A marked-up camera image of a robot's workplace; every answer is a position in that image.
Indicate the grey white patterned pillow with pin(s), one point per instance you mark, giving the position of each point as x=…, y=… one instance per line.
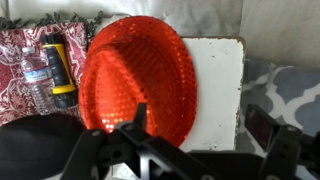
x=289, y=94

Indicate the black round cushion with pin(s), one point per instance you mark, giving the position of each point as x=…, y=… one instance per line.
x=37, y=147

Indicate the orange sequined hat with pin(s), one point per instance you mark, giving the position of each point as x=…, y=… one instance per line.
x=139, y=59

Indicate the clear plastic water bottle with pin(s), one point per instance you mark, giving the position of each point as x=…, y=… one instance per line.
x=38, y=77

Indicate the red white patterned cloth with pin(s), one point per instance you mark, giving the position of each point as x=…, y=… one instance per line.
x=15, y=99

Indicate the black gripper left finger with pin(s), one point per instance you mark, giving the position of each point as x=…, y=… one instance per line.
x=146, y=156

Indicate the small white wooden chair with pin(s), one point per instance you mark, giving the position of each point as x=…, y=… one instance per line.
x=218, y=65

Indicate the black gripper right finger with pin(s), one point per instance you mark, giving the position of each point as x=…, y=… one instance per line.
x=286, y=146

